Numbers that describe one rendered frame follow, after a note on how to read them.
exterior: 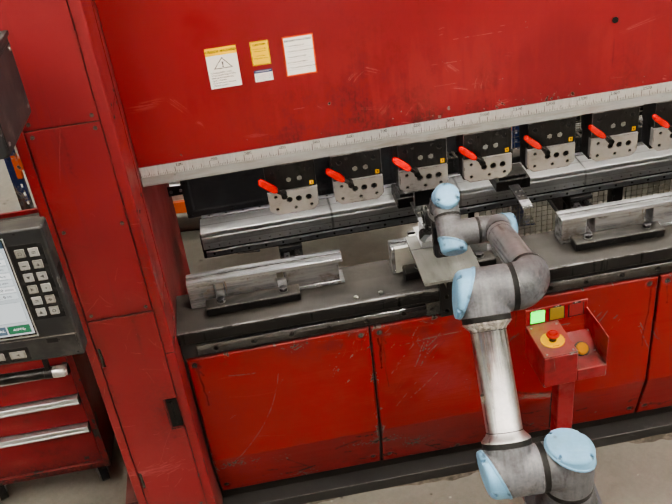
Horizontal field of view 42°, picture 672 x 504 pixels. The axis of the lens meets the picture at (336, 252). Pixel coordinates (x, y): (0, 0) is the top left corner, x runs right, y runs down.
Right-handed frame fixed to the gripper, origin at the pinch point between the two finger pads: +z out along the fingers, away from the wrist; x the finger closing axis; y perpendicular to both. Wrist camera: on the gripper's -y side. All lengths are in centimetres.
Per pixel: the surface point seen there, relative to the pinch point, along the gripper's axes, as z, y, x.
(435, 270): -9.3, -12.3, 3.0
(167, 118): -39, 36, 72
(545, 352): -5.2, -41.8, -24.5
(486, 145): -19.8, 20.4, -18.5
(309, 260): 6.7, 2.0, 39.1
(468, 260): -7.9, -10.7, -7.8
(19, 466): 74, -38, 156
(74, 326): -61, -24, 98
